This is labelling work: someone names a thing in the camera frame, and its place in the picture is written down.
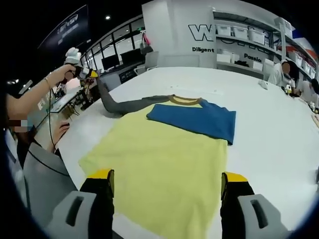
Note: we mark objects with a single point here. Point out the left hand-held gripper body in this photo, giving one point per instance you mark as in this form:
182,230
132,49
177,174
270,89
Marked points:
73,56

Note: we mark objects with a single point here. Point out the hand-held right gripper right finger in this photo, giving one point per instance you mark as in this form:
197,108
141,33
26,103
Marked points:
234,204

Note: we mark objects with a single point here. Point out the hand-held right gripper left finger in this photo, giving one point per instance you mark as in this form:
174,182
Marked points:
99,204

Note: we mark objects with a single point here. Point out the yellow blue grey garment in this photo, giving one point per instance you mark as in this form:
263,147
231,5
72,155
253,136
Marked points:
162,154

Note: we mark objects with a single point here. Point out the person's left hand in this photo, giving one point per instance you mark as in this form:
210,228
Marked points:
64,67

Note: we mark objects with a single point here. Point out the black computer monitor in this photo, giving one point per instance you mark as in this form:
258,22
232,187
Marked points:
132,57
111,62

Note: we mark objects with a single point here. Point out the dark hanging banner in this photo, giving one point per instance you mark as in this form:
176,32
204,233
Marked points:
67,25

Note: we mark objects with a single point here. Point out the metal wrist bangle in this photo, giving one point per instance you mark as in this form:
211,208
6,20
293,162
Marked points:
47,82

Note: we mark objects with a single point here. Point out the hanging grey bag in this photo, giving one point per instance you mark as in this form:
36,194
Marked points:
147,48

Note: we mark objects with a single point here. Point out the grey office chair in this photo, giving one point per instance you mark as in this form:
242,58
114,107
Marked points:
152,61

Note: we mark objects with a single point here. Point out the small white box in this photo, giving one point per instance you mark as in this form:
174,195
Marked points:
263,84

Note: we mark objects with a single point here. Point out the small white yellow toy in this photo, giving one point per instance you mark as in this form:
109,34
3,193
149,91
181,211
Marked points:
287,90

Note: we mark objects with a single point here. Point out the shelf with white bins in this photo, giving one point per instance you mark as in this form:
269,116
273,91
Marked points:
240,32

